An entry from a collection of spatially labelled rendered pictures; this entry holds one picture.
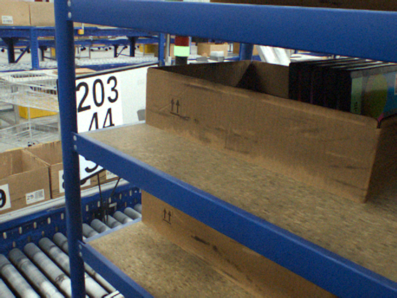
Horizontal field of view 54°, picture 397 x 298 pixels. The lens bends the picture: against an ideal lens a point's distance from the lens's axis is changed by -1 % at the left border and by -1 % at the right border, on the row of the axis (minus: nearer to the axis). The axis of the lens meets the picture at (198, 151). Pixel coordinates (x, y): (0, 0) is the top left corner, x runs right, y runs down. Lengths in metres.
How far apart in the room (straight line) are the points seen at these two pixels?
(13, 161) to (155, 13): 1.71
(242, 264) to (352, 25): 0.41
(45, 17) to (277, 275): 6.35
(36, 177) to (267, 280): 1.40
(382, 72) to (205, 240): 0.37
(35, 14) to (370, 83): 6.27
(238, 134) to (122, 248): 0.30
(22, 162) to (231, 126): 1.66
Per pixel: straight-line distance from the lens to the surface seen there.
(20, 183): 1.82
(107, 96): 1.23
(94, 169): 1.21
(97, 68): 6.87
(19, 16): 6.56
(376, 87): 0.61
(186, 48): 1.35
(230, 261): 0.63
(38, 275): 1.68
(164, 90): 0.66
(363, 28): 0.31
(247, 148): 0.55
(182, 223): 0.69
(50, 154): 2.18
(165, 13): 0.44
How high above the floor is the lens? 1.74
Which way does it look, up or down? 20 degrees down
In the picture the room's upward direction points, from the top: 4 degrees clockwise
